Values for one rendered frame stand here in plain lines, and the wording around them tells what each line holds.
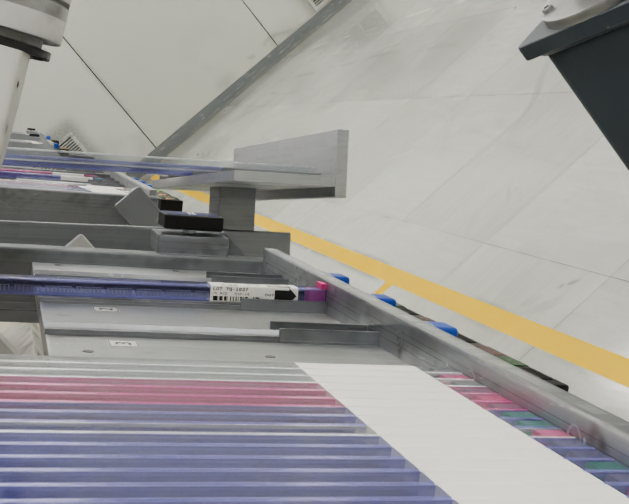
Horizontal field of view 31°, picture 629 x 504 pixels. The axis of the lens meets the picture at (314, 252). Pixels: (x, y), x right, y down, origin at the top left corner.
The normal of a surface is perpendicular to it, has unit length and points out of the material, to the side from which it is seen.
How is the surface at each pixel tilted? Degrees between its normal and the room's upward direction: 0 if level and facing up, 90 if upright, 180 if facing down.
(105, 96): 90
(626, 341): 0
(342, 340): 90
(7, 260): 90
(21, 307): 90
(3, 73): 99
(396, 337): 46
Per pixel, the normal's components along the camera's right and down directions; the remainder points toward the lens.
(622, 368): -0.61, -0.75
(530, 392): -0.96, -0.05
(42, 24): 0.83, 0.23
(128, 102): 0.26, 0.11
